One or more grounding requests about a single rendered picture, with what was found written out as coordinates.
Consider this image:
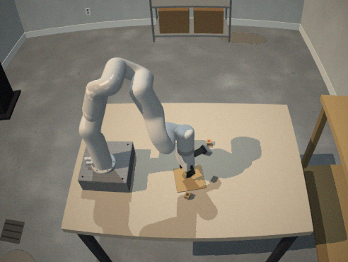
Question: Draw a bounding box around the tan flat mat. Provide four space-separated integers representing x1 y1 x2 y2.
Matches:
173 165 206 193

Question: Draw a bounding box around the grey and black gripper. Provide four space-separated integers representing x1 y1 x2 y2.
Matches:
176 148 196 178

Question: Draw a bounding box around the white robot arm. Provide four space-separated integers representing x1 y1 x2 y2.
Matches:
79 57 212 174

